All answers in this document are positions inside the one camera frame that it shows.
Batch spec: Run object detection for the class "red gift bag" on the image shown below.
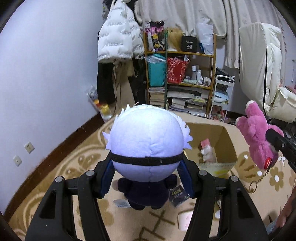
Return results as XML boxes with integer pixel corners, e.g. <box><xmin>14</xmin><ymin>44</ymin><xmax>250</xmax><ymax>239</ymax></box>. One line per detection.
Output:
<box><xmin>167</xmin><ymin>57</ymin><xmax>189</xmax><ymax>84</ymax></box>

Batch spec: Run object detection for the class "right hand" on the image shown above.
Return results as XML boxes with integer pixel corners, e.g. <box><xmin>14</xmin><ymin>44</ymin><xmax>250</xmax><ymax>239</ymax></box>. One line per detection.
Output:
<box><xmin>276</xmin><ymin>196</ymin><xmax>295</xmax><ymax>228</ymax></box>

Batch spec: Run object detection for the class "pink bear plush keychain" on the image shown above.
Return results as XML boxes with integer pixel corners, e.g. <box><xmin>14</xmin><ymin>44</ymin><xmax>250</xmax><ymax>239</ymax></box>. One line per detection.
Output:
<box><xmin>235</xmin><ymin>100</ymin><xmax>284</xmax><ymax>170</ymax></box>

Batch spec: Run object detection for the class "wall socket upper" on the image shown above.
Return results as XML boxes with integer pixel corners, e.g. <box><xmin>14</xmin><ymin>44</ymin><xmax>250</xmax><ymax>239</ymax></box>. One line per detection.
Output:
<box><xmin>24</xmin><ymin>141</ymin><xmax>35</xmax><ymax>154</ymax></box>

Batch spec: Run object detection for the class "black box with 40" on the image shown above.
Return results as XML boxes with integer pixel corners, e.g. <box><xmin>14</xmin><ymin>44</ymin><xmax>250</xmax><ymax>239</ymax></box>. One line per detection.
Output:
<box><xmin>181</xmin><ymin>35</ymin><xmax>197</xmax><ymax>53</ymax></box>

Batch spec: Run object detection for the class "beige curtain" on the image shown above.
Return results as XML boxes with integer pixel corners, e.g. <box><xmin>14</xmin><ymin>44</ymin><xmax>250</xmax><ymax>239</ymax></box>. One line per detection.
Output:
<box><xmin>135</xmin><ymin>0</ymin><xmax>280</xmax><ymax>68</ymax></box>

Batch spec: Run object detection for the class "teal storage bag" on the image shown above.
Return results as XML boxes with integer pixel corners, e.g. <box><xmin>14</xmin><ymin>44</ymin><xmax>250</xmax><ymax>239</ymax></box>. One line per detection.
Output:
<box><xmin>145</xmin><ymin>54</ymin><xmax>166</xmax><ymax>87</ymax></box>

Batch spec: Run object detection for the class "white puffer jacket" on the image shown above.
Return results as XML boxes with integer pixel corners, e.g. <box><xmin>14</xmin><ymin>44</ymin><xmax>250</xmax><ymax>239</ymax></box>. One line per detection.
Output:
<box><xmin>97</xmin><ymin>1</ymin><xmax>144</xmax><ymax>63</ymax></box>

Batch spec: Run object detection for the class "white haired plush doll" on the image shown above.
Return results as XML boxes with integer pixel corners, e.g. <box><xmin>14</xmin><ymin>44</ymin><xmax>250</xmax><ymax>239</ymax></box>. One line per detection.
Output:
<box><xmin>103</xmin><ymin>104</ymin><xmax>193</xmax><ymax>211</ymax></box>

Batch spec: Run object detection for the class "wooden bookshelf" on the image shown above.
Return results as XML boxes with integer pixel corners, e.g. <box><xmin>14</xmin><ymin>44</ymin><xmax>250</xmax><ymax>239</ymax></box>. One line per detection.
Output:
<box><xmin>143</xmin><ymin>31</ymin><xmax>217</xmax><ymax>118</ymax></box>

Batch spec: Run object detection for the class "wall socket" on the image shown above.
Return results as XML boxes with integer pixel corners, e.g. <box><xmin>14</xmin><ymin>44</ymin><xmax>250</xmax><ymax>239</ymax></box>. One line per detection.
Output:
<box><xmin>24</xmin><ymin>141</ymin><xmax>35</xmax><ymax>154</ymax></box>
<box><xmin>13</xmin><ymin>155</ymin><xmax>23</xmax><ymax>167</ymax></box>

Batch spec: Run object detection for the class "blonde wig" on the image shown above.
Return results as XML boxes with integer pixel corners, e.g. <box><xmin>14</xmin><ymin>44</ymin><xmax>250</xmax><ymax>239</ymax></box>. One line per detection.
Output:
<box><xmin>167</xmin><ymin>28</ymin><xmax>184</xmax><ymax>52</ymax></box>

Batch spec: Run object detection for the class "white rolling cart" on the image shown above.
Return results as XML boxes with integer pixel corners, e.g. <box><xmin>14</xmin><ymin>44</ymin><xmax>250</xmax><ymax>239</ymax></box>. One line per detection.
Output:
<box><xmin>209</xmin><ymin>74</ymin><xmax>235</xmax><ymax>122</ymax></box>

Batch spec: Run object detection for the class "cardboard box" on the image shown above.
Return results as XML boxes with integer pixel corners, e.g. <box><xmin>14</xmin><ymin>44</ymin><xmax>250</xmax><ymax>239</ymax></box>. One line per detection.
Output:
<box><xmin>185</xmin><ymin>123</ymin><xmax>237</xmax><ymax>178</ymax></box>

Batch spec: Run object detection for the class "wall socket lower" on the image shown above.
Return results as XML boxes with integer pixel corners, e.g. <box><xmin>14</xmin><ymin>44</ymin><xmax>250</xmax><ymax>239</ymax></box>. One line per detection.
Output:
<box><xmin>13</xmin><ymin>155</ymin><xmax>23</xmax><ymax>167</ymax></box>

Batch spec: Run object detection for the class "stack of books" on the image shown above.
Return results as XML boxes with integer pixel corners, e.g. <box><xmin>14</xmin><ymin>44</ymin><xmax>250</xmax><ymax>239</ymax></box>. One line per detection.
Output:
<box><xmin>148</xmin><ymin>87</ymin><xmax>165</xmax><ymax>108</ymax></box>

